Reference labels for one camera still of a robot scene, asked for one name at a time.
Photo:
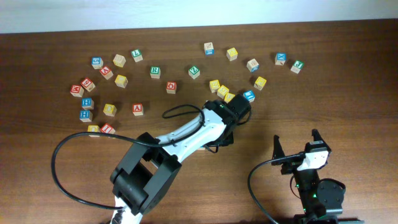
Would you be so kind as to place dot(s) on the blue H block upper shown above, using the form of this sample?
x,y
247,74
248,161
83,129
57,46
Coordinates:
x,y
87,104

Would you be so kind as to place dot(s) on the blue X block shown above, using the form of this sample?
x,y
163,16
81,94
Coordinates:
x,y
280,58

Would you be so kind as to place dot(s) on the red A block centre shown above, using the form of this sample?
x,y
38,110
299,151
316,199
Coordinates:
x,y
137,109

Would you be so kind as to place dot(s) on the red 9 block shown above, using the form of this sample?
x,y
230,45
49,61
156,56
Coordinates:
x,y
87,84

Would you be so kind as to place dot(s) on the red a block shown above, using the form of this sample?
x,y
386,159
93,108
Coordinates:
x,y
137,109
106,72

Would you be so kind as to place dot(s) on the blue D sided block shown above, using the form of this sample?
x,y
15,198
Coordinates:
x,y
252,65

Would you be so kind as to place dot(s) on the green R block far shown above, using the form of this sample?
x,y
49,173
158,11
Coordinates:
x,y
155,72

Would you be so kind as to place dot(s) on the green L block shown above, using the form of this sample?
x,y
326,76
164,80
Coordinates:
x,y
137,55

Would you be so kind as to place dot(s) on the red I block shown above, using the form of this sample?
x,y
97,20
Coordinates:
x,y
107,130

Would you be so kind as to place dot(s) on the yellow block top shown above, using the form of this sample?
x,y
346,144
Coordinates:
x,y
232,54

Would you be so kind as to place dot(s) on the yellow cluster block middle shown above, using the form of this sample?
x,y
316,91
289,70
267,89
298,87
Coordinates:
x,y
222,91

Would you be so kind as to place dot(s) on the green Z block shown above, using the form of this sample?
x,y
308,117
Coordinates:
x,y
194,72

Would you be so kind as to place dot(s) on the yellow block bottom left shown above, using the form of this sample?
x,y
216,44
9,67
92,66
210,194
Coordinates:
x,y
93,129

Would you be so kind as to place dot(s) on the yellow cluster block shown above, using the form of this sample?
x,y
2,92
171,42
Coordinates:
x,y
222,91
214,85

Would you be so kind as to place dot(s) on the blue S block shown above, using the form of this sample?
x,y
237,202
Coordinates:
x,y
97,62

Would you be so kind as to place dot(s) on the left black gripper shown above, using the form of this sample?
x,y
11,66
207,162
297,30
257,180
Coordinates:
x,y
241,104

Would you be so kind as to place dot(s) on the yellow block right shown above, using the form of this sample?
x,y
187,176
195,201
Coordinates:
x,y
260,83

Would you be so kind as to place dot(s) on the green J block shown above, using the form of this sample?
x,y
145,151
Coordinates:
x,y
297,66

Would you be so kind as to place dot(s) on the red A block far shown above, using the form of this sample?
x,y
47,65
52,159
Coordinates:
x,y
106,72

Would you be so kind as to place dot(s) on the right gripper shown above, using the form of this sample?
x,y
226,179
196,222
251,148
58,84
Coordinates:
x,y
290,165

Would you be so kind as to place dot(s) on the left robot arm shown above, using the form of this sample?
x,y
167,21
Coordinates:
x,y
147,170

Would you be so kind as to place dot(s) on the red O block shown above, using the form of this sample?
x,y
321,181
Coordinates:
x,y
171,87

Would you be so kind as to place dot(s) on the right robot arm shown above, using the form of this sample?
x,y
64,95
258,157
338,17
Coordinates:
x,y
321,198

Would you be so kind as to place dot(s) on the yellow O block left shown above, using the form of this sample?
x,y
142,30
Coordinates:
x,y
109,110

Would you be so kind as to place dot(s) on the plain wooden block left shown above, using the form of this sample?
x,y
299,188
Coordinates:
x,y
119,60

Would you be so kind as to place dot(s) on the yellow cluster block left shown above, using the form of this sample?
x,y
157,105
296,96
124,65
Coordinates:
x,y
214,85

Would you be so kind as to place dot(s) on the yellow G block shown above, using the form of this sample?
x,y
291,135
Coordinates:
x,y
229,97

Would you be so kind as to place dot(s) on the red M block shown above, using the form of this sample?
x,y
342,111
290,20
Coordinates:
x,y
77,90

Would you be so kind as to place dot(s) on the blue I block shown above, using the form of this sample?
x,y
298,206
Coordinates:
x,y
249,95

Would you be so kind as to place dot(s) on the blue H block lower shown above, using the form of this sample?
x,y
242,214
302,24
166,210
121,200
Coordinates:
x,y
86,116

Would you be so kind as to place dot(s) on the blue sided block top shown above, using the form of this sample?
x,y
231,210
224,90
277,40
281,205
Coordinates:
x,y
209,48

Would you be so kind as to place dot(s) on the blue h block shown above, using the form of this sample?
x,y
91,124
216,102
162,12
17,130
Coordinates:
x,y
86,116
87,104

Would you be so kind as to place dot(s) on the yellow block upper left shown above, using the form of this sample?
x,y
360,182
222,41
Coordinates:
x,y
121,81

